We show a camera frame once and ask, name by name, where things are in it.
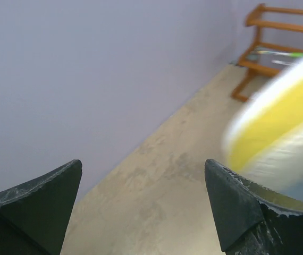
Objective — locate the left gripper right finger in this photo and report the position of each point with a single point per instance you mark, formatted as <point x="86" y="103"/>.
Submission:
<point x="251" y="219"/>

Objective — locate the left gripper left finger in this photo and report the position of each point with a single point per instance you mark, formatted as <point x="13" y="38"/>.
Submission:
<point x="34" y="215"/>

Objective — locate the white quilted pillow yellow stripe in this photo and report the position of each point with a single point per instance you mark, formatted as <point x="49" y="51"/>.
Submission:
<point x="264" y="140"/>

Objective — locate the green capped marker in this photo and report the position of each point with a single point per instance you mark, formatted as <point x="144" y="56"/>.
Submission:
<point x="292" y="54"/>

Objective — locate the orange wooden tiered rack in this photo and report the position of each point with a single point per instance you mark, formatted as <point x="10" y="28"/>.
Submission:
<point x="249" y="59"/>

